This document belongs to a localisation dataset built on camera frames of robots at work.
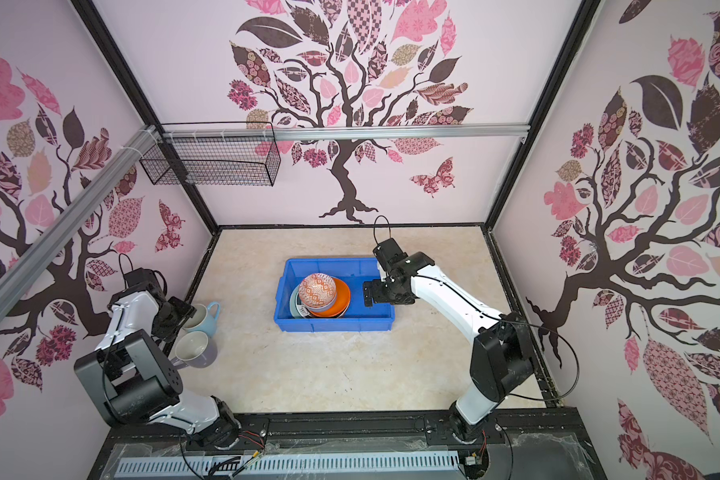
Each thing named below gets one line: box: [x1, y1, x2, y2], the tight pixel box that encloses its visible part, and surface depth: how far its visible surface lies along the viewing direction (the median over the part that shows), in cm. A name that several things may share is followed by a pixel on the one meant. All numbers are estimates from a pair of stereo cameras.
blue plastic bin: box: [274, 257, 395, 333], surface depth 95 cm
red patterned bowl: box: [298, 273, 337, 308], surface depth 93 cm
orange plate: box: [310, 278, 351, 318], surface depth 93 cm
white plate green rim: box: [289, 284, 311, 319], surface depth 94 cm
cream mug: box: [183, 302, 220, 337], surface depth 85 cm
